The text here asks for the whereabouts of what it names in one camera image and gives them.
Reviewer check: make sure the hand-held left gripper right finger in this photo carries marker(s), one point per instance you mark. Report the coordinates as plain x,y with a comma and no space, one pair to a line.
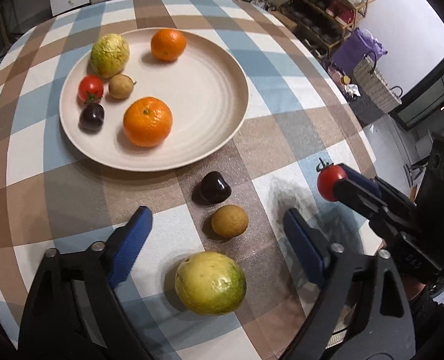
304,247

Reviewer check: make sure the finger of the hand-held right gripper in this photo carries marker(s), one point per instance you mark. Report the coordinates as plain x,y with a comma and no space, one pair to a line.
360,176
357,195

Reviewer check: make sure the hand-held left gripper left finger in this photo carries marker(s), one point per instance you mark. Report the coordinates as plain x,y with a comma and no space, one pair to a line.
130,245

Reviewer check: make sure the small red tomato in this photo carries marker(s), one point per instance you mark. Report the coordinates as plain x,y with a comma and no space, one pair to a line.
328,183

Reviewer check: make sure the brown longan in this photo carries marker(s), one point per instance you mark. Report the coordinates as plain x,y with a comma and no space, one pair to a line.
229,220
121,86

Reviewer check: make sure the yellow-green smooth guava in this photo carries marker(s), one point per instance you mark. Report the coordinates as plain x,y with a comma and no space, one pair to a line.
210,283

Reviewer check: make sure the dark purple plum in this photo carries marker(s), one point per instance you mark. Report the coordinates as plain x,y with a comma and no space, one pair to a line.
91,117
211,188

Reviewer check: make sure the orange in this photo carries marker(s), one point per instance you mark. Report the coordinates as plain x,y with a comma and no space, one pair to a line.
168,44
147,121

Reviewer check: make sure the large red tomato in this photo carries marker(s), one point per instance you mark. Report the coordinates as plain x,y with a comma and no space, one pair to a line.
90,88

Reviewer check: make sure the large cream plate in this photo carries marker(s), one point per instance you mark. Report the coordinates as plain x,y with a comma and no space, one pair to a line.
199,93

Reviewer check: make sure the green wrinkled guava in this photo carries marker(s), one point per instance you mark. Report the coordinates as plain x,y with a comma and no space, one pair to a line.
110,55

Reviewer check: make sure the black basket with items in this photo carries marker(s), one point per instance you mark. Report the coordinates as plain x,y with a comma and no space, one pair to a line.
357,107

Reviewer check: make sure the woven basket bag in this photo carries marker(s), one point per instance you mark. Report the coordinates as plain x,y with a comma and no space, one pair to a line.
375,82

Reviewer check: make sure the dark glass cabinet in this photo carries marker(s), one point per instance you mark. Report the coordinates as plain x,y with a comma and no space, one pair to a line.
430,97

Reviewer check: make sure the purple bag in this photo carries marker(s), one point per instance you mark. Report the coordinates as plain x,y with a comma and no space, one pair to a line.
357,48

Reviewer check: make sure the wooden shoe rack with shoes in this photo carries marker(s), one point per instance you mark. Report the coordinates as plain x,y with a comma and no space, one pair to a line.
330,7

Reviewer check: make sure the brown cardboard box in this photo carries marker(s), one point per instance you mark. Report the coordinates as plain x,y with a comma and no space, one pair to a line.
285,20

